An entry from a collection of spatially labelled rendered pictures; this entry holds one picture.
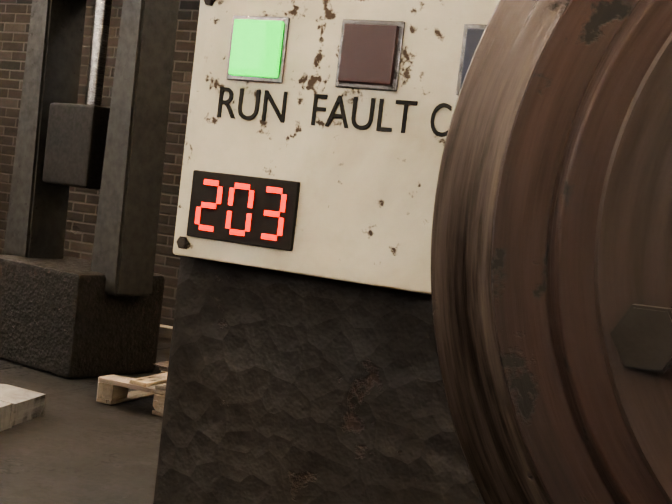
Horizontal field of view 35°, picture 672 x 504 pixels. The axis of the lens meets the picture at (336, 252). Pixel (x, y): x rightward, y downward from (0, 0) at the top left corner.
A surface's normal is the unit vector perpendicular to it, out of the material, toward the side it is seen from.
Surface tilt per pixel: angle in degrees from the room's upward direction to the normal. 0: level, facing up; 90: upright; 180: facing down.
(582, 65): 90
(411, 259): 90
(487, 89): 90
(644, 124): 90
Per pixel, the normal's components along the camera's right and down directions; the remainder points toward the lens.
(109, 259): -0.59, -0.03
